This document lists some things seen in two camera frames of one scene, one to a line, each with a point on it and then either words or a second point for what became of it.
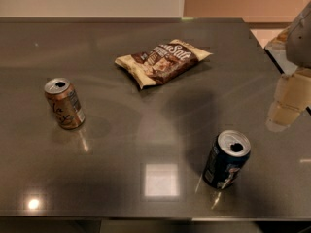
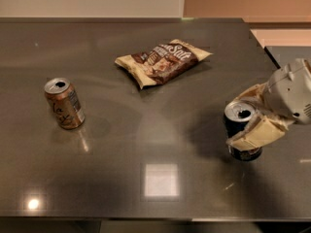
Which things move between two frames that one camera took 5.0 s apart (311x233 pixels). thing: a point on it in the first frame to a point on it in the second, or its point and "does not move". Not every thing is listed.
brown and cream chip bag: [161, 63] does not move
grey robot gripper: [299, 44] to [289, 92]
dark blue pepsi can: [227, 154] to [236, 116]
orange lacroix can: [64, 102] does not move
